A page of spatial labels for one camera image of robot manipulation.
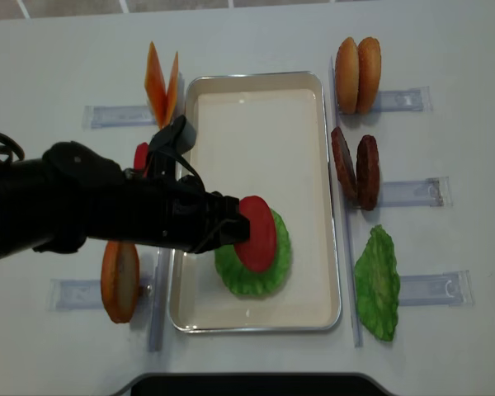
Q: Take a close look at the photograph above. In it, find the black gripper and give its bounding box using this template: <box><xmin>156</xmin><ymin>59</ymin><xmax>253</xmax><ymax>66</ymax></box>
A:
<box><xmin>121</xmin><ymin>146</ymin><xmax>252</xmax><ymax>255</ymax></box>

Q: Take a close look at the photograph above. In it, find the bun half near left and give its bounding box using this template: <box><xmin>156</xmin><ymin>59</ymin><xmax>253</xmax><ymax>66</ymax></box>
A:
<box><xmin>101</xmin><ymin>241</ymin><xmax>139</xmax><ymax>323</ymax></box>

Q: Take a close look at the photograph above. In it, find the brown meat patty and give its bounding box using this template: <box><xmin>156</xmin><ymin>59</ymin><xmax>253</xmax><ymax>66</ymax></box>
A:
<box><xmin>356</xmin><ymin>134</ymin><xmax>380</xmax><ymax>211</ymax></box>
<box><xmin>331</xmin><ymin>126</ymin><xmax>357</xmax><ymax>203</ymax></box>

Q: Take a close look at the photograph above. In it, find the clear holder for patties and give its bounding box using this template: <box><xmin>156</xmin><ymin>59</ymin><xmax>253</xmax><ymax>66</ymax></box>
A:
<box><xmin>377</xmin><ymin>177</ymin><xmax>453</xmax><ymax>207</ymax></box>

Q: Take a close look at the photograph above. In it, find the green lettuce leaf on bun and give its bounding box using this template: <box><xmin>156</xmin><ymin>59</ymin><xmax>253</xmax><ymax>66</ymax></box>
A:
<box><xmin>214</xmin><ymin>209</ymin><xmax>292</xmax><ymax>298</ymax></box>

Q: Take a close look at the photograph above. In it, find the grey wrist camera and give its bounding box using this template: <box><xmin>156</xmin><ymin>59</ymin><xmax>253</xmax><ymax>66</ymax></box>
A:
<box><xmin>148</xmin><ymin>115</ymin><xmax>197</xmax><ymax>154</ymax></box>

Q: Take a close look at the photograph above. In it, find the clear holder for lettuce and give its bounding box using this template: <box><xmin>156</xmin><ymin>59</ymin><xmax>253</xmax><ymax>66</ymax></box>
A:
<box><xmin>398</xmin><ymin>271</ymin><xmax>474</xmax><ymax>306</ymax></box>

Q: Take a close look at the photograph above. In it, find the orange cheese slice right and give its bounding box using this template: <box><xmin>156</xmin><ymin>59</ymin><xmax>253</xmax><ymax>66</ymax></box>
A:
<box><xmin>163</xmin><ymin>53</ymin><xmax>178</xmax><ymax>126</ymax></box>

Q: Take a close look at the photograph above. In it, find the white rectangular metal tray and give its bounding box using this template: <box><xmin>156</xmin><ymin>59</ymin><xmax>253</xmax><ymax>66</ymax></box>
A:
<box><xmin>168</xmin><ymin>71</ymin><xmax>342</xmax><ymax>333</ymax></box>

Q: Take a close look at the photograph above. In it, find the orange cheese slice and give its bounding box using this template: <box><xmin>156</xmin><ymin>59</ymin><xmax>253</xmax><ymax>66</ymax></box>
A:
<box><xmin>144</xmin><ymin>42</ymin><xmax>167</xmax><ymax>129</ymax></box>
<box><xmin>163</xmin><ymin>53</ymin><xmax>178</xmax><ymax>126</ymax></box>

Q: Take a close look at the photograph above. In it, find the clear holder for right buns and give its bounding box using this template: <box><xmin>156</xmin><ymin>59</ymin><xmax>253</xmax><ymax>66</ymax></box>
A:
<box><xmin>370</xmin><ymin>86</ymin><xmax>433</xmax><ymax>113</ymax></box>

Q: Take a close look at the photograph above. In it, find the orange cheese slice left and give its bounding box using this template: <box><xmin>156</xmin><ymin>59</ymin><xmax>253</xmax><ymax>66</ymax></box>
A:
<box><xmin>144</xmin><ymin>42</ymin><xmax>167</xmax><ymax>129</ymax></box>

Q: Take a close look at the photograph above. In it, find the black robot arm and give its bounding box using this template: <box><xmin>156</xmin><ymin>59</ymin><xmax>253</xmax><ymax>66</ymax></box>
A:
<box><xmin>0</xmin><ymin>133</ymin><xmax>250</xmax><ymax>259</ymax></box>

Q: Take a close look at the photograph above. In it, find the brown meat patty right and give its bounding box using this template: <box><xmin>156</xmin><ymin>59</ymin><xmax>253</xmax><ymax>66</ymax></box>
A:
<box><xmin>356</xmin><ymin>134</ymin><xmax>380</xmax><ymax>211</ymax></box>

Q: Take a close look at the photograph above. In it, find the red tomato slice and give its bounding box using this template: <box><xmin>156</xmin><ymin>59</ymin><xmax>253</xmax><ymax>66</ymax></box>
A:
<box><xmin>134</xmin><ymin>143</ymin><xmax>149</xmax><ymax>171</ymax></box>
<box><xmin>233</xmin><ymin>196</ymin><xmax>277</xmax><ymax>273</ymax></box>

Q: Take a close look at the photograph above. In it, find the clear holder for cheese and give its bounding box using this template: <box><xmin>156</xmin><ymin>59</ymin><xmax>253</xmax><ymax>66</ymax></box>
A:
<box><xmin>82</xmin><ymin>106</ymin><xmax>156</xmax><ymax>130</ymax></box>

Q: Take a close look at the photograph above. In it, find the clear holder for left bun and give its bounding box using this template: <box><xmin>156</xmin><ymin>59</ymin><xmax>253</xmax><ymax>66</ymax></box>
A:
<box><xmin>49</xmin><ymin>277</ymin><xmax>152</xmax><ymax>311</ymax></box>

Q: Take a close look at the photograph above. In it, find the bun half far right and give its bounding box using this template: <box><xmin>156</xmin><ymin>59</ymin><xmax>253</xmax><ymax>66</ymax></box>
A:
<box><xmin>356</xmin><ymin>37</ymin><xmax>381</xmax><ymax>114</ymax></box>

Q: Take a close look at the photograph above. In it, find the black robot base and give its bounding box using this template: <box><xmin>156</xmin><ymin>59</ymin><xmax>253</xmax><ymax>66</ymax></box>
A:
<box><xmin>115</xmin><ymin>373</ymin><xmax>390</xmax><ymax>395</ymax></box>

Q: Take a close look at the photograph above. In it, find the bun half far left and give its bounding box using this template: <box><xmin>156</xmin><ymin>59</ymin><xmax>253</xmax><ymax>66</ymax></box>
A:
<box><xmin>335</xmin><ymin>37</ymin><xmax>359</xmax><ymax>114</ymax></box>

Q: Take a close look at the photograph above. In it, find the brown meat patty left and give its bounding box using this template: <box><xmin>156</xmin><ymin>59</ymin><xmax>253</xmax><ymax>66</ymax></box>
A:
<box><xmin>331</xmin><ymin>126</ymin><xmax>357</xmax><ymax>203</ymax></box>

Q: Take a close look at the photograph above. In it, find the bun half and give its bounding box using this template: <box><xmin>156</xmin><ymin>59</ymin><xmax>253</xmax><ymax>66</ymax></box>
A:
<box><xmin>356</xmin><ymin>37</ymin><xmax>381</xmax><ymax>114</ymax></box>
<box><xmin>335</xmin><ymin>37</ymin><xmax>359</xmax><ymax>114</ymax></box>
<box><xmin>101</xmin><ymin>241</ymin><xmax>139</xmax><ymax>323</ymax></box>

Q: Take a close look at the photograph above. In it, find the green lettuce leaf in holder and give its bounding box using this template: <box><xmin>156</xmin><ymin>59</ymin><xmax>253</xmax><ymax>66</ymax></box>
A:
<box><xmin>354</xmin><ymin>224</ymin><xmax>401</xmax><ymax>342</ymax></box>

